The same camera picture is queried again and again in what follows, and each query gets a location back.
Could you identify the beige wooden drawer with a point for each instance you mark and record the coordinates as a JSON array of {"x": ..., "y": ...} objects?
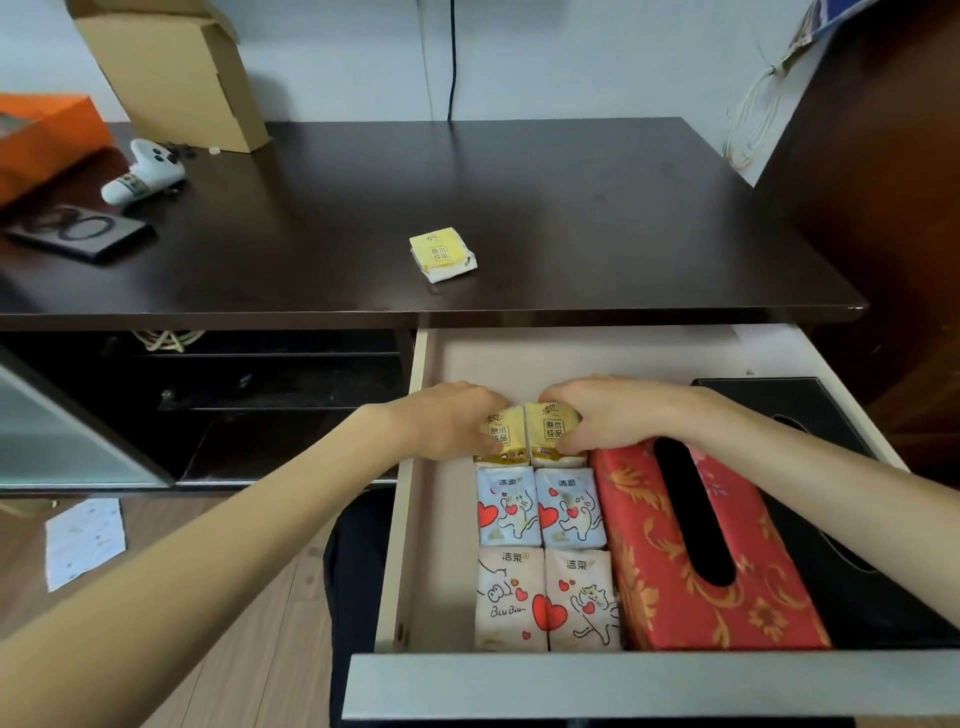
[{"x": 446, "y": 540}]

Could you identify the person's right thumb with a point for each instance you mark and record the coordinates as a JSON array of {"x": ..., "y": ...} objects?
[{"x": 570, "y": 444}]

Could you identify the black tissue box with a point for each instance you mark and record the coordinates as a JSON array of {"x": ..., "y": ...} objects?
[{"x": 862, "y": 600}]

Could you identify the white paper sheet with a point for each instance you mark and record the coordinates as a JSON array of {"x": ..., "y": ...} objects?
[{"x": 84, "y": 544}]

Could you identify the person's left thumb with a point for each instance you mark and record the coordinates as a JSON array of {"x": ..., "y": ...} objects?
[{"x": 480, "y": 448}]

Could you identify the dark brown cabinet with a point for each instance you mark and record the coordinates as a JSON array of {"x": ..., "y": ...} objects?
[{"x": 885, "y": 187}]

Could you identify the person's left hand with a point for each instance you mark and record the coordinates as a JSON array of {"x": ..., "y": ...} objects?
[{"x": 431, "y": 420}]

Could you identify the person's right hand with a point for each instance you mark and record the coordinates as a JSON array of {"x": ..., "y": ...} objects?
[{"x": 630, "y": 412}]

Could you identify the orange box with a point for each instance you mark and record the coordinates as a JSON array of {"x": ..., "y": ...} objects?
[{"x": 45, "y": 142}]

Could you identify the glass cabinet door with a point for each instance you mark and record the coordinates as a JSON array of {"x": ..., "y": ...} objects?
[{"x": 60, "y": 435}]

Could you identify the dark brown desk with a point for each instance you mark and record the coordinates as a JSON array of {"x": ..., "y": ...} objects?
[{"x": 540, "y": 195}]

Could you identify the red gold patterned tissue box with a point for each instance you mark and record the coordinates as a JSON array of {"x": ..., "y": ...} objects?
[{"x": 652, "y": 570}]

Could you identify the white game controller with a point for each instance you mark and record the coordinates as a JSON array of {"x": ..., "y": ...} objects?
[{"x": 142, "y": 176}]

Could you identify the brown cardboard box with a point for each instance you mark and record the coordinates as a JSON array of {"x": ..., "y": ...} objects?
[{"x": 180, "y": 67}]

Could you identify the blue printed poster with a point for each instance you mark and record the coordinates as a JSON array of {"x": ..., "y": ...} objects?
[{"x": 829, "y": 19}]

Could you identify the person's left forearm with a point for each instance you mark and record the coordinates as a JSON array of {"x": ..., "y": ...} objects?
[{"x": 187, "y": 570}]

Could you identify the white heart tissue packet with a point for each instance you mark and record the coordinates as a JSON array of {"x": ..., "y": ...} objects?
[
  {"x": 583, "y": 600},
  {"x": 510, "y": 600}
]

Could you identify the person's dark trousers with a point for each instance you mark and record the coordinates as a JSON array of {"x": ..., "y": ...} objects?
[{"x": 361, "y": 577}]

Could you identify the black phone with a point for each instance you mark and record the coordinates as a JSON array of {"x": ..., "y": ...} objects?
[{"x": 75, "y": 232}]

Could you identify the person's right forearm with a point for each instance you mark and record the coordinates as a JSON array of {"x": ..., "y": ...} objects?
[{"x": 825, "y": 472}]

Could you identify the yellow tissue packet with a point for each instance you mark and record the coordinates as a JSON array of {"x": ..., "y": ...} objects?
[
  {"x": 507, "y": 431},
  {"x": 544, "y": 431},
  {"x": 442, "y": 253}
]

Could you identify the blue heart tissue packet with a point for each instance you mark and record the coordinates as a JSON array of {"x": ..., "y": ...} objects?
[
  {"x": 508, "y": 506},
  {"x": 570, "y": 510}
]

